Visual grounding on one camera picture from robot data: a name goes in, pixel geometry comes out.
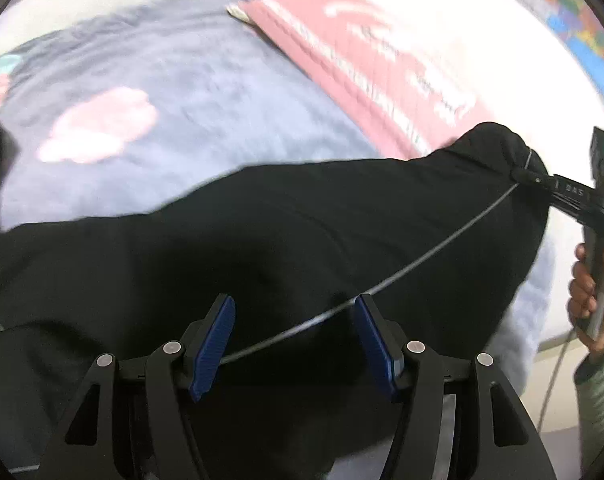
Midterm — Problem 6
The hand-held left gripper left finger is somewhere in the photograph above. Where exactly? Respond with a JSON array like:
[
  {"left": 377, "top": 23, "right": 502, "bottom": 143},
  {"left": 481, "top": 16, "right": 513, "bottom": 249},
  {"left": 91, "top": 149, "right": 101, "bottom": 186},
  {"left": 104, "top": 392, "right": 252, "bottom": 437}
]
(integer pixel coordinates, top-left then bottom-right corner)
[{"left": 37, "top": 294, "right": 236, "bottom": 480}]

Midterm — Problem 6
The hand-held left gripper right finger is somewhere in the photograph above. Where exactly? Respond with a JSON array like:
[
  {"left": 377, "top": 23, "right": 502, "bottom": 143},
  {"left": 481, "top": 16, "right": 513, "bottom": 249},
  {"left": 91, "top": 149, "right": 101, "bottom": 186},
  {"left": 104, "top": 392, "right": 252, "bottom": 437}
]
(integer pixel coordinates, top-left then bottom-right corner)
[{"left": 354, "top": 293, "right": 557, "bottom": 480}]

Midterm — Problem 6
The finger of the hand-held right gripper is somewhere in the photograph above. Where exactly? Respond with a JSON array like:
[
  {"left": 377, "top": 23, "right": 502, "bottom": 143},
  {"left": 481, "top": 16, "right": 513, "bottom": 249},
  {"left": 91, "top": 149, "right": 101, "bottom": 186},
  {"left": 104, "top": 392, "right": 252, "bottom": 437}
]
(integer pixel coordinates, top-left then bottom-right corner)
[{"left": 510, "top": 167, "right": 558, "bottom": 194}]

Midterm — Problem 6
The black garment with grey piping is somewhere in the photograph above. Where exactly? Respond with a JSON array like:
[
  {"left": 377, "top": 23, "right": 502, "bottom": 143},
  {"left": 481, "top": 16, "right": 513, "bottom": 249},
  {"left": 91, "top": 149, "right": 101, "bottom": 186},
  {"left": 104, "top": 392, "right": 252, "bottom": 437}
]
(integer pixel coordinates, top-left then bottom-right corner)
[{"left": 0, "top": 117, "right": 551, "bottom": 480}]

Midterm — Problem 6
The person's right hand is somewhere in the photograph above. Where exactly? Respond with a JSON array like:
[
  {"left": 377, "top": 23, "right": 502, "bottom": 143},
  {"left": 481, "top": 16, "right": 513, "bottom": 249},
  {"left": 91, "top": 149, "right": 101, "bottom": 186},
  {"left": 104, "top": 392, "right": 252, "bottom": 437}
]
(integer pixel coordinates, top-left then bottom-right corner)
[{"left": 568, "top": 242, "right": 604, "bottom": 358}]

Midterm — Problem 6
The pink pillow with white print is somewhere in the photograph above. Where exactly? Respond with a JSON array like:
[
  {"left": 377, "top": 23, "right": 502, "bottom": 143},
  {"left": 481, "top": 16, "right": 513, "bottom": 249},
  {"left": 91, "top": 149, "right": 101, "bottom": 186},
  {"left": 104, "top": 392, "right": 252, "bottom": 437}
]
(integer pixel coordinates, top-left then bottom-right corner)
[{"left": 227, "top": 0, "right": 493, "bottom": 161}]

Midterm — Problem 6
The grey floral blanket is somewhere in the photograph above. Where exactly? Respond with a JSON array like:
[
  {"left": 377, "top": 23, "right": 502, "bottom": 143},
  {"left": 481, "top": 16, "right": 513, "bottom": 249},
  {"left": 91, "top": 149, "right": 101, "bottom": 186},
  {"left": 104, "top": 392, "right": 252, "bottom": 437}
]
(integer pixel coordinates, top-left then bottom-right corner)
[{"left": 0, "top": 0, "right": 557, "bottom": 476}]

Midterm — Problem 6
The colourful wall poster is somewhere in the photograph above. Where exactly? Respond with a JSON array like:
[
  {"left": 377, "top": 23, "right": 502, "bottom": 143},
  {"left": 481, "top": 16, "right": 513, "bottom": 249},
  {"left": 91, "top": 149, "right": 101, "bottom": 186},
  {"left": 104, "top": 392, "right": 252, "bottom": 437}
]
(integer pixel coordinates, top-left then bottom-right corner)
[{"left": 519, "top": 0, "right": 604, "bottom": 113}]

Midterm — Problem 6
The grey cable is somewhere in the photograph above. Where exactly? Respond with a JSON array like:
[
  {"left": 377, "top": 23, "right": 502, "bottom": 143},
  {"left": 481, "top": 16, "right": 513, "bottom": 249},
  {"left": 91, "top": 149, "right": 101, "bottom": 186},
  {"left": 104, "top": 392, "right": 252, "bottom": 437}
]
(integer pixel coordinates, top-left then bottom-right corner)
[{"left": 536, "top": 332, "right": 580, "bottom": 433}]

